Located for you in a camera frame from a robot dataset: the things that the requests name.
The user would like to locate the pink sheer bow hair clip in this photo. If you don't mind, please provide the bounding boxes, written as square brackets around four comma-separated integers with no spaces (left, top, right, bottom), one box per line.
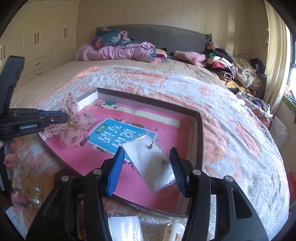
[42,93,95,149]

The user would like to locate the cream claw hair clip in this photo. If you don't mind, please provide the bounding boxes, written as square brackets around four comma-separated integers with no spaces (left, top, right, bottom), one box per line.
[169,223,185,241]

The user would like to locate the clear plastic bag white card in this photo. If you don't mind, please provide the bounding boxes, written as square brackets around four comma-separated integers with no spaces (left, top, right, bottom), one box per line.
[106,207,187,240]

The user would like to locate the earring card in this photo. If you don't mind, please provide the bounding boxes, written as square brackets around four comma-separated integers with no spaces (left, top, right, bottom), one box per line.
[122,134,175,192]

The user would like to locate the left hand painted nails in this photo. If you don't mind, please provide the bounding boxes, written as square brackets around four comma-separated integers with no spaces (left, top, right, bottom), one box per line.
[4,139,17,171]

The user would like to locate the pink round hair accessory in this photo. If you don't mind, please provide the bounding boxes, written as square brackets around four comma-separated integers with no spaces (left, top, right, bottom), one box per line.
[11,191,33,209]

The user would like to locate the cream built-in wardrobe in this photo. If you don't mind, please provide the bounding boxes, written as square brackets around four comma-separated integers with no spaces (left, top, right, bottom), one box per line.
[1,1,80,89]

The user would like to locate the red plastic bag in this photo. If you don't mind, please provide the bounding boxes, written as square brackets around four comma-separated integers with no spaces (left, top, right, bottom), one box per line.
[287,172,296,198]

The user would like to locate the floral fleece blanket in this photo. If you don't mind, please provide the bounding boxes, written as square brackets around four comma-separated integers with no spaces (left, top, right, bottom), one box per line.
[6,64,290,241]

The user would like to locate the bed with beige sheet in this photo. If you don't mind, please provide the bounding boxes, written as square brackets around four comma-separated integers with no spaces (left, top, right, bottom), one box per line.
[9,58,290,241]

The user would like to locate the white paper bag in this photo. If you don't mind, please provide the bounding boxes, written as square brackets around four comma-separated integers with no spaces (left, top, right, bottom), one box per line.
[269,116,289,151]

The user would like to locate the dark floral pillow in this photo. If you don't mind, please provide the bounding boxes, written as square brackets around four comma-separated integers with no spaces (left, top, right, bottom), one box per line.
[91,27,135,50]

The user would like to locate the floral bag of clothes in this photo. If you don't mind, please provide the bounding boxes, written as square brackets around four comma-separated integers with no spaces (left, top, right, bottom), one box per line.
[236,92,273,128]

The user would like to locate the dark shallow box pink lining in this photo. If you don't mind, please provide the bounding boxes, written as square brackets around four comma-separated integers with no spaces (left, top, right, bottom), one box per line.
[41,88,203,216]

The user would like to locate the pink quilt pile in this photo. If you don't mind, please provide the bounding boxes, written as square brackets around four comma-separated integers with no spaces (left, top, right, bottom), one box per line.
[75,42,162,63]

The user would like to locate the pile of folded clothes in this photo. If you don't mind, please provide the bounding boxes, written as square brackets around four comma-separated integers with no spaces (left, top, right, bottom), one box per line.
[206,42,262,91]

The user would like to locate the cream curtain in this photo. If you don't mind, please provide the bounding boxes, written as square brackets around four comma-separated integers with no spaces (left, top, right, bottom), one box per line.
[264,1,291,114]

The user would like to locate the grey padded headboard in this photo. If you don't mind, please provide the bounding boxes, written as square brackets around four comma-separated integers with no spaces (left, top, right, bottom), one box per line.
[96,24,213,55]

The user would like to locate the pink sweater on bed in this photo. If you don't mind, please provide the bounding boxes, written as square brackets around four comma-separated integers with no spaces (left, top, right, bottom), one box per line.
[174,51,207,67]

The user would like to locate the window with dark frame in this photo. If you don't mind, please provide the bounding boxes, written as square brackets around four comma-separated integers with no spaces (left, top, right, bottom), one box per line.
[287,35,295,99]

